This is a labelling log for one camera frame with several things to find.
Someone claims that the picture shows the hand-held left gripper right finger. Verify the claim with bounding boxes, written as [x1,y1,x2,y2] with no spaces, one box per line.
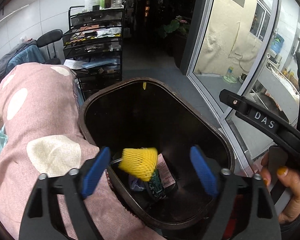
[190,145,282,240]

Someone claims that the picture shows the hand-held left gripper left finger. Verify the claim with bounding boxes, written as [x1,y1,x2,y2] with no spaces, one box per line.
[19,146,111,240]

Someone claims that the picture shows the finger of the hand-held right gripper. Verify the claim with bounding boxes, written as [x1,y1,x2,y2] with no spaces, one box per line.
[219,89,250,117]

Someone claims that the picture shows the pink packet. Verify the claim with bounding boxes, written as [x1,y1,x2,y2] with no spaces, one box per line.
[156,153,176,188]

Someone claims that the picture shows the purple plastic bag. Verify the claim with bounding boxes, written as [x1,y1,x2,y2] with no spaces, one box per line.
[128,175,147,193]

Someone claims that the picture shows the yellow foam net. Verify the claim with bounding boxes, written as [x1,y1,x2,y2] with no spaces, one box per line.
[118,147,159,182]

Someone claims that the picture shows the brown trash bin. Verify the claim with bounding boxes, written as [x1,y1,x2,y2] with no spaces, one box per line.
[78,77,237,231]

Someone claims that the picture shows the person's right hand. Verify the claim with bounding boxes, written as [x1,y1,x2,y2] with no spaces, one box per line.
[261,152,300,225]

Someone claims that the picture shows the plastic drink bottle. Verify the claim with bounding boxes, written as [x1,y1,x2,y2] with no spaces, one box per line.
[224,64,238,83]

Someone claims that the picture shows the blue water jug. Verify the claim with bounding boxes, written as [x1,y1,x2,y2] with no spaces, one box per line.
[270,33,285,56]

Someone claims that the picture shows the glass door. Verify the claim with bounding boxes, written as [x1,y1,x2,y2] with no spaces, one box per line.
[186,0,300,172]

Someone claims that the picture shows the pink polka dot blanket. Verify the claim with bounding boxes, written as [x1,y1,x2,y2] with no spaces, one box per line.
[0,62,165,240]

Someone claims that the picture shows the potted plant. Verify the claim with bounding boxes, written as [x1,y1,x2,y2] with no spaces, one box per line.
[158,15,192,40]

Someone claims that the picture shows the light blue papers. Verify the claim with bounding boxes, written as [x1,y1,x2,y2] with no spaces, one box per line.
[65,58,118,70]

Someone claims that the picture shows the black mesh drawer cart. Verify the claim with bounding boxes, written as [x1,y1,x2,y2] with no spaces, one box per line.
[62,5,127,101]

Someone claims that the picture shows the black stool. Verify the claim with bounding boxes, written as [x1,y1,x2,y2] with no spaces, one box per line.
[37,29,63,65]

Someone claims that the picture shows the white wall pipe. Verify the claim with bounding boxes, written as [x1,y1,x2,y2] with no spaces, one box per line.
[0,4,30,30]

